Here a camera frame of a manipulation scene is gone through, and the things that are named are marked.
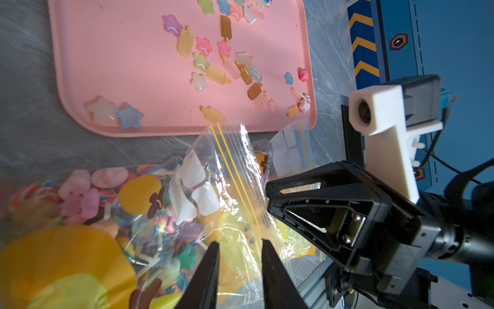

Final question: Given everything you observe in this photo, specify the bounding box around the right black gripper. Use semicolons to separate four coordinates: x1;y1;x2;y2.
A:
266;161;463;294

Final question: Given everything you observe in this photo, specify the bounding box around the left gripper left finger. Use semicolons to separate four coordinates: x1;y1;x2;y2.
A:
175;242;220;309

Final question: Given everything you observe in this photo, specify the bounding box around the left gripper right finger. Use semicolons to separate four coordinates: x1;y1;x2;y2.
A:
262;239;308;309

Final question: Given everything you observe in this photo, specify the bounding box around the clear ziploc bag with candies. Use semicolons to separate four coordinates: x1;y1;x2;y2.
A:
1;122;291;308

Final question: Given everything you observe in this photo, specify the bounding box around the pink plastic tray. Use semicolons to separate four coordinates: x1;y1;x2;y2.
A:
48;1;316;137

